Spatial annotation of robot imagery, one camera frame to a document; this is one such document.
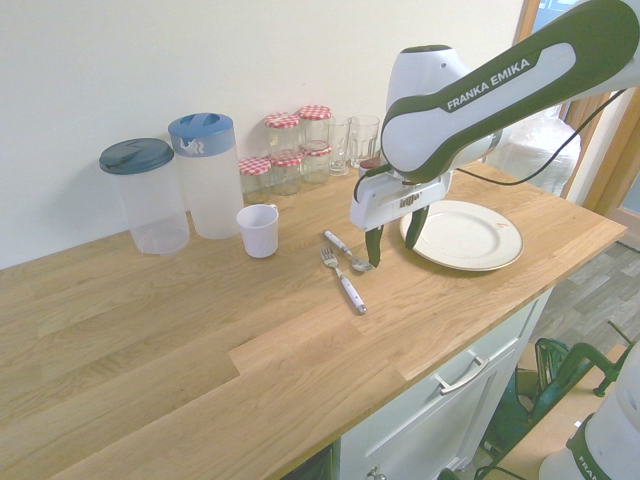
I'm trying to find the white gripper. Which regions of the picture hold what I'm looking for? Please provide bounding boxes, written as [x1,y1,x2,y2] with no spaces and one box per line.
[349,168,455,269]

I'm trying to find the white-handled metal spoon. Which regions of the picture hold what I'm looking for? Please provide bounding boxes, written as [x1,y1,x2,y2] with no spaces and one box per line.
[323,229,374,274]

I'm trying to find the white plate with gold rim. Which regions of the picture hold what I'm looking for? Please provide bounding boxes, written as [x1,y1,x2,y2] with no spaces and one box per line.
[398,199,525,274]

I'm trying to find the clear glass tumbler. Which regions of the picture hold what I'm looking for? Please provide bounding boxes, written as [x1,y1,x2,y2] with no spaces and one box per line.
[348,114,382,170]

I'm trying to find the clear glass mug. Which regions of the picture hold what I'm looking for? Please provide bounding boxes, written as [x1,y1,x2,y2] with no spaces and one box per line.
[327,115,354,176]

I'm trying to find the glass jar red checked lid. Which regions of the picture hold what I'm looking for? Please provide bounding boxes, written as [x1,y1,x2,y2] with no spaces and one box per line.
[238,157,273,204]
[263,112,306,156]
[301,141,333,185]
[298,104,334,147]
[270,149,305,196]

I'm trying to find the white plastic cup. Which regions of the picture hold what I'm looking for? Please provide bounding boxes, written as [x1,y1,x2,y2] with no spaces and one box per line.
[235,203,280,260]

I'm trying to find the clear plastic wrapped bundle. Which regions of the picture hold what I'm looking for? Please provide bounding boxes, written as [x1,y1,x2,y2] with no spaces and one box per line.
[482,102,585,201]

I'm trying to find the white kitchen cabinet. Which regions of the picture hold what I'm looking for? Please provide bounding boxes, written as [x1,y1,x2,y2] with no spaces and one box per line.
[279,284,556,480]

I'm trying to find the clear pitcher with blue lid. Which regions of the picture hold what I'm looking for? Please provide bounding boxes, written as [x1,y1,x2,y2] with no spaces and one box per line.
[167,112,245,240]

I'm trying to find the green bag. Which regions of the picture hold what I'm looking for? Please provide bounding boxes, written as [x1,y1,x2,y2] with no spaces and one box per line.
[482,337,571,454]

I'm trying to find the green bar clamp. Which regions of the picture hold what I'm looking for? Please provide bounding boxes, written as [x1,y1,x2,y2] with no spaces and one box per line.
[542,319,636,416]

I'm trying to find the clear pitcher with teal lid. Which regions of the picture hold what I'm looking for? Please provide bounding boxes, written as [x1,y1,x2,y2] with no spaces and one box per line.
[98,138,191,257]

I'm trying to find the white-handled metal fork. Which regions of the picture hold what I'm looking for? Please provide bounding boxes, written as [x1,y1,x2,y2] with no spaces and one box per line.
[319,246,369,316]

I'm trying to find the black cable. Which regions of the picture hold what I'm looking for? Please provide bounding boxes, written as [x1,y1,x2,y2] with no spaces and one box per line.
[452,87,624,186]

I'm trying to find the metal drawer handle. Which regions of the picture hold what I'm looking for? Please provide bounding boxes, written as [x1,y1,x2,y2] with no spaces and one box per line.
[433,349,490,396]

